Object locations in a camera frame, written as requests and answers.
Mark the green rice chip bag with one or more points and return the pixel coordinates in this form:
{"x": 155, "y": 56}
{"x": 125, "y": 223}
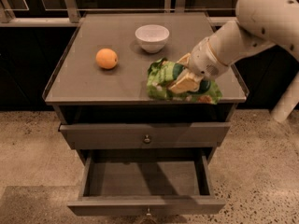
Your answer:
{"x": 162, "y": 73}

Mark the grey top drawer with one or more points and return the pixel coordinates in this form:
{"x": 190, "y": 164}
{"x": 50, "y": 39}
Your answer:
{"x": 131, "y": 136}

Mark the metal window frame rail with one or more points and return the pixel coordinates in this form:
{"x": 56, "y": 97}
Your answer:
{"x": 40, "y": 14}

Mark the grey drawer cabinet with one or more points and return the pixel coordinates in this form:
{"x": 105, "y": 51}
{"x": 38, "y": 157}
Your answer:
{"x": 82, "y": 92}

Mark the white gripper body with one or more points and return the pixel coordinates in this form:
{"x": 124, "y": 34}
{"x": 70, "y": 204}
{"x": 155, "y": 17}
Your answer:
{"x": 205, "y": 61}

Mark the grey open middle drawer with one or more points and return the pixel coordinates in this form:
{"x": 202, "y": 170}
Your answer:
{"x": 133, "y": 182}

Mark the white ceramic bowl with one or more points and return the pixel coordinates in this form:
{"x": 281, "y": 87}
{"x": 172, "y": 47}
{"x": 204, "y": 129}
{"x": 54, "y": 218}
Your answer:
{"x": 152, "y": 38}

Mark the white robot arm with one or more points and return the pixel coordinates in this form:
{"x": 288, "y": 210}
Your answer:
{"x": 259, "y": 25}

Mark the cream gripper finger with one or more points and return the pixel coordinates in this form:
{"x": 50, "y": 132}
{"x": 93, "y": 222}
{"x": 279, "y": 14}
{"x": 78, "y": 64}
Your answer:
{"x": 184, "y": 60}
{"x": 186, "y": 81}

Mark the orange fruit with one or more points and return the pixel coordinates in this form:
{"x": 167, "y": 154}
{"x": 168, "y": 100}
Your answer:
{"x": 106, "y": 58}

